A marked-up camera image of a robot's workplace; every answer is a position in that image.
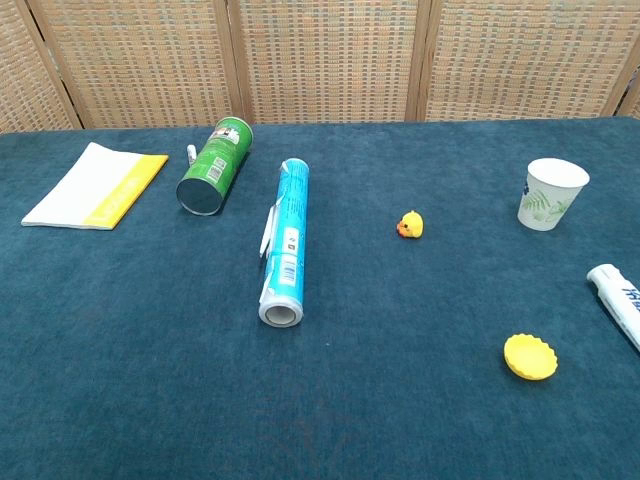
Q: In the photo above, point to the white paper cup leaf print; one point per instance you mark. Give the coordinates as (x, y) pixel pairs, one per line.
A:
(547, 200)

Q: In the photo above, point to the green chip can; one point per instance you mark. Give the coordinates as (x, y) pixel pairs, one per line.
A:
(215, 160)

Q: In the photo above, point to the white marker pen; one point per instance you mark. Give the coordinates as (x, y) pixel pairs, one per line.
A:
(191, 155)

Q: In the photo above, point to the white ballpoint pen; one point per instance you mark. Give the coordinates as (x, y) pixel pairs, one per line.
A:
(267, 235)

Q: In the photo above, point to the white toothpaste tube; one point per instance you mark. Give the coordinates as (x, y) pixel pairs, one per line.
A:
(615, 295)

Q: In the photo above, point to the yellow round scalloped holder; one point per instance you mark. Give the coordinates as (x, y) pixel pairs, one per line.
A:
(530, 357)

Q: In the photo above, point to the white and yellow booklet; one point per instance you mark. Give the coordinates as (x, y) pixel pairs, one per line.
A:
(80, 190)

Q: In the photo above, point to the dark blue table cloth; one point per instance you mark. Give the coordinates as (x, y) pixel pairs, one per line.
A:
(350, 400)

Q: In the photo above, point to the woven rattan folding screen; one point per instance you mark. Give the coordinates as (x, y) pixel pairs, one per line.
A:
(325, 60)

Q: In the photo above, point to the small yellow rubber duck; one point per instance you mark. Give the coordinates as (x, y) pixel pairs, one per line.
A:
(412, 224)

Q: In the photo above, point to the blue cling film roll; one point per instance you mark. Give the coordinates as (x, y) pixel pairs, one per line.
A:
(290, 225)

